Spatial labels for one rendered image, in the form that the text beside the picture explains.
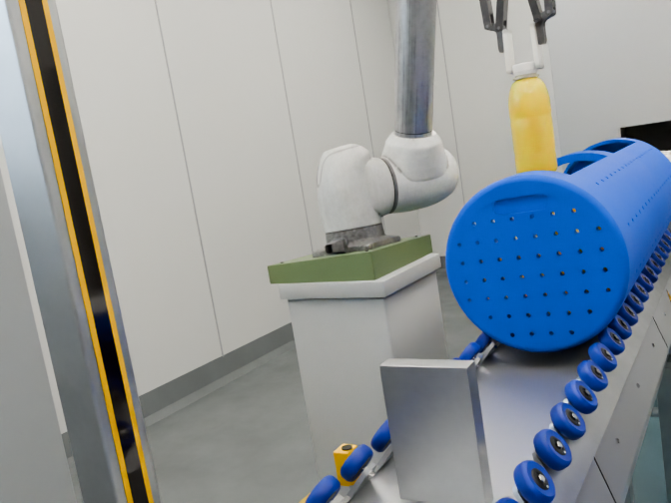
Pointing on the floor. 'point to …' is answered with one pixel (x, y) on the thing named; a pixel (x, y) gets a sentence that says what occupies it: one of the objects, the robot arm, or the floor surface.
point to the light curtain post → (70, 257)
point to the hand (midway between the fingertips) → (522, 50)
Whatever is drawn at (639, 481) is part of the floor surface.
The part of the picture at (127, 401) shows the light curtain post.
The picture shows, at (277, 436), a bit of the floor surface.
